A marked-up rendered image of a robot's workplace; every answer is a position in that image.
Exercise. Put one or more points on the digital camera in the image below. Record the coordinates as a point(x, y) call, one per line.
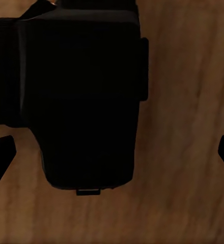
point(74, 73)

